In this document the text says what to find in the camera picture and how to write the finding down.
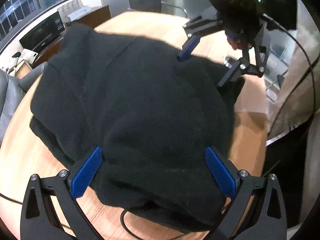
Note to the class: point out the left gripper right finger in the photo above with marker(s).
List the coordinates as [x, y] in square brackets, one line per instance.
[256, 210]

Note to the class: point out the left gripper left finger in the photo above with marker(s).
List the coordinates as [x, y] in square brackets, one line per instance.
[39, 219]

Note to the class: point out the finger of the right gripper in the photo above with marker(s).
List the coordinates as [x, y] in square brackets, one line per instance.
[197, 37]
[261, 45]

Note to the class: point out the black fleece garment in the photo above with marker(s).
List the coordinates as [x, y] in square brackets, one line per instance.
[152, 116]

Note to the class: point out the person's right hand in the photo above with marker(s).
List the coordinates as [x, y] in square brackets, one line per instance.
[231, 39]

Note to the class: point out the dark wooden side cabinet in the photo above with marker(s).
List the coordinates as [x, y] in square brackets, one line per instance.
[91, 19]

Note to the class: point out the grey leather armchair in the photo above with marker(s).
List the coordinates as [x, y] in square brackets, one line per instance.
[12, 91]

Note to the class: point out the white bag on cabinet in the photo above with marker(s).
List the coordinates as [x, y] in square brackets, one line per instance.
[15, 60]

